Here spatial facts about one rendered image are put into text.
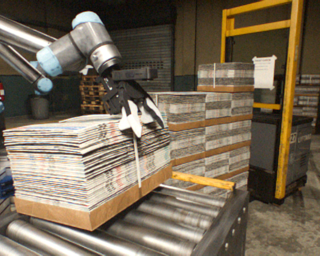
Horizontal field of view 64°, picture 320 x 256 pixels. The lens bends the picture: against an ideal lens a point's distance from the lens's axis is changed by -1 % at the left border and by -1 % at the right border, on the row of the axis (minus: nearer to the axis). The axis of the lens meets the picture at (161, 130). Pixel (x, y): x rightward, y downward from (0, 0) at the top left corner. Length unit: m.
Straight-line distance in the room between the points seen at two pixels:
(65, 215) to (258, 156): 2.37
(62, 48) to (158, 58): 8.51
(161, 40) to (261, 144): 6.93
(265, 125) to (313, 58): 5.46
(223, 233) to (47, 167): 0.44
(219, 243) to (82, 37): 0.59
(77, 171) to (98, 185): 0.06
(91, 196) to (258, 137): 2.33
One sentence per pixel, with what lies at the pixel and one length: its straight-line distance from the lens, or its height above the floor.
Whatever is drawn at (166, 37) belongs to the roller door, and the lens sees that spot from 9.10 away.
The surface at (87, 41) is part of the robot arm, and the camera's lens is 0.71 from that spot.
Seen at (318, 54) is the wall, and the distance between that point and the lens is 8.05.
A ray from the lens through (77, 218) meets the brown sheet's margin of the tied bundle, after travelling 0.63.
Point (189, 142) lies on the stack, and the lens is 1.76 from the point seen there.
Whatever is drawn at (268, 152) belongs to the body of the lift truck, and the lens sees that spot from 2.74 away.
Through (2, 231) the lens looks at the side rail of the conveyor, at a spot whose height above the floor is 0.79.
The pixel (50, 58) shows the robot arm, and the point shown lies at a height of 1.21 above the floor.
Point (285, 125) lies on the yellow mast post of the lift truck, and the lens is 2.46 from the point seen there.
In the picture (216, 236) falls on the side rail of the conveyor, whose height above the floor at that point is 0.80.
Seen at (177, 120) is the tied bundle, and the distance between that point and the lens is 1.65.
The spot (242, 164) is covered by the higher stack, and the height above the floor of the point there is 0.45.
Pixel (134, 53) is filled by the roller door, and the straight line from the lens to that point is 9.74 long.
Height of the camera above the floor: 1.15
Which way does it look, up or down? 11 degrees down
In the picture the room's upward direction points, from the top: straight up
